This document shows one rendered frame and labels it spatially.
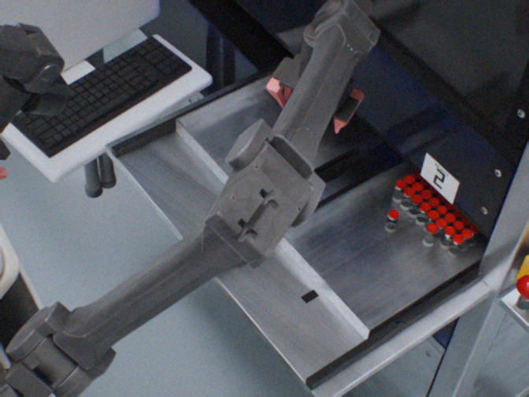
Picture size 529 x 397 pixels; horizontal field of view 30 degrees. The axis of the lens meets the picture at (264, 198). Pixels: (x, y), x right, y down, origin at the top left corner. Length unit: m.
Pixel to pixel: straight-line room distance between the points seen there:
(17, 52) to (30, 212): 1.64
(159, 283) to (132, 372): 1.60
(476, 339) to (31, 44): 1.03
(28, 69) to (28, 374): 0.45
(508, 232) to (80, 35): 1.04
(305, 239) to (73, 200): 1.33
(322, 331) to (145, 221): 1.33
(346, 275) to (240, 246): 0.79
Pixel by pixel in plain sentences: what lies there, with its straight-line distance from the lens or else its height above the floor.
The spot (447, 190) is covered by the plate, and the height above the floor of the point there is 1.01.
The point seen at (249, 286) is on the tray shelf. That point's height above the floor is 0.88.
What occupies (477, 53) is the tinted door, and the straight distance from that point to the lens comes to 1.61.
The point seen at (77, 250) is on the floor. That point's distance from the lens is 2.94.
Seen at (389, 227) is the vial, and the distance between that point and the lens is 1.88.
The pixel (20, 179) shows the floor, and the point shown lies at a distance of 3.13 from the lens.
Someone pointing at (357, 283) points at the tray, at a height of 0.88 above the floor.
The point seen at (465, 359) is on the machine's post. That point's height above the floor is 0.64.
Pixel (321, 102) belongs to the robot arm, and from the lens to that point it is 1.21.
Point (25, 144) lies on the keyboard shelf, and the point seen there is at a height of 0.80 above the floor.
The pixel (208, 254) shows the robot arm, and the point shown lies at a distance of 1.07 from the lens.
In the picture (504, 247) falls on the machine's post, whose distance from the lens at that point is 1.77.
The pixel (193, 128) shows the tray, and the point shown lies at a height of 0.88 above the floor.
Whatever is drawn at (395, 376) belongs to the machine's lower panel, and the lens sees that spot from 2.34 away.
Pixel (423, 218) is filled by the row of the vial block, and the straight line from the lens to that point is 1.89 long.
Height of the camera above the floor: 2.36
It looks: 51 degrees down
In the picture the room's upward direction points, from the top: 5 degrees clockwise
